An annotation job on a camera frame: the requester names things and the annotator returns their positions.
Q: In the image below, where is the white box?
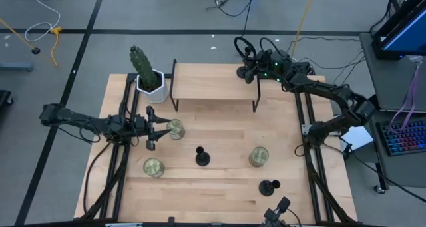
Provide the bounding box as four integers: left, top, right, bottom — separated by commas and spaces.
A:
339, 125, 375, 152

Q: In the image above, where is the black aluminium table frame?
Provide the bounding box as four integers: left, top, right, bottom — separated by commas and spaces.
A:
79, 72, 359, 225

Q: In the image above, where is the hanging black cable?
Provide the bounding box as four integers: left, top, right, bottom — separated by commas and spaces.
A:
205, 0, 260, 38

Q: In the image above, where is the purple lanyard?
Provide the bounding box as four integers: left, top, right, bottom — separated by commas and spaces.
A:
388, 56, 424, 134

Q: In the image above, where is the ribbed glass candle jar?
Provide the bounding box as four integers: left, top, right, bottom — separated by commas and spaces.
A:
166, 118, 186, 141
142, 157, 166, 179
248, 146, 270, 168

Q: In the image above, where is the green cactus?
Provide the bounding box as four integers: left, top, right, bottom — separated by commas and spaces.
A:
129, 45, 161, 91

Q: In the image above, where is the black cable loop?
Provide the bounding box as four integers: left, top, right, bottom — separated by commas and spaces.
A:
233, 36, 258, 60

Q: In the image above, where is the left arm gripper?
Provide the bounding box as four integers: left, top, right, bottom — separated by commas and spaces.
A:
134, 105, 172, 152

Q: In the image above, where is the yellow floor cable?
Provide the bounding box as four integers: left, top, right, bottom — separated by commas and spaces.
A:
0, 17, 63, 67

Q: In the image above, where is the wooden shelf with black legs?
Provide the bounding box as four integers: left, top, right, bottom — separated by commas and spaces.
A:
168, 58, 262, 113

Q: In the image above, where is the black table-level camera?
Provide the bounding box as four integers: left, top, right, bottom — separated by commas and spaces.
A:
262, 196, 292, 227

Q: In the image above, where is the white plant pot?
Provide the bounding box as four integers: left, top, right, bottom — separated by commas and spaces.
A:
136, 69, 169, 105

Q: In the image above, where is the grey desk cart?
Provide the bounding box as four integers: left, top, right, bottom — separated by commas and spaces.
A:
358, 32, 426, 194

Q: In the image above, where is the hanging yellow cable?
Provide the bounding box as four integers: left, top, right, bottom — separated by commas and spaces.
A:
290, 0, 317, 59

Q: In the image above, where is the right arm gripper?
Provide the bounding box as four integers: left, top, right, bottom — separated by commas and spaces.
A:
244, 46, 294, 85

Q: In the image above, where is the grey floor stand foot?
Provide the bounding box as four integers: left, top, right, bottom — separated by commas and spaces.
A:
0, 61, 35, 73

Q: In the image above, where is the computer monitor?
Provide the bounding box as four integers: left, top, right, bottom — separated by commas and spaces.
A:
371, 0, 426, 61

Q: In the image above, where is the backlit keyboard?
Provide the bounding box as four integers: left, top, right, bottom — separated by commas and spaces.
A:
375, 119, 426, 158

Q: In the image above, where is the white floor cable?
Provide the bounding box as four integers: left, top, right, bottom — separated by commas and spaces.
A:
23, 0, 62, 43

